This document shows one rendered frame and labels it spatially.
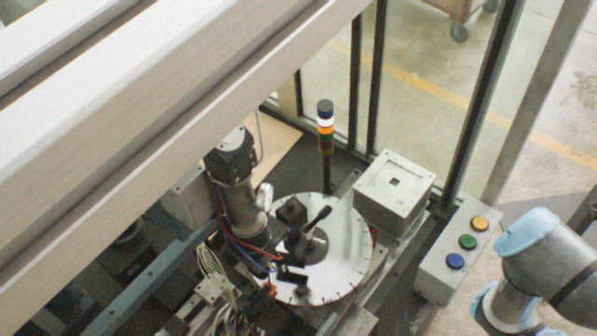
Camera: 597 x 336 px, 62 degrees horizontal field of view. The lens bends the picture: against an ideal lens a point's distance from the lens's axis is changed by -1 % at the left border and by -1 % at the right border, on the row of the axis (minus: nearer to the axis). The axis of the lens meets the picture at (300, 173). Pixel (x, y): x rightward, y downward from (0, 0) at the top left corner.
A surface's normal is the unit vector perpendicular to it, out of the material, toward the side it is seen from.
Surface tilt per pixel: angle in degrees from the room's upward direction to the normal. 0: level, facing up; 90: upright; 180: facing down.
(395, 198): 0
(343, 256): 0
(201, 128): 90
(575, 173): 0
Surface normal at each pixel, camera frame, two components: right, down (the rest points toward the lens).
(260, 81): 0.79, 0.47
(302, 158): -0.06, -0.58
